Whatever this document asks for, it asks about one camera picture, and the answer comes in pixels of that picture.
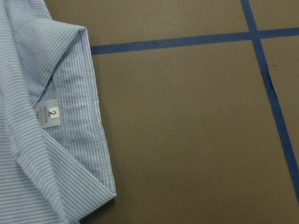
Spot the light blue button shirt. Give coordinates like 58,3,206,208
0,0,116,224

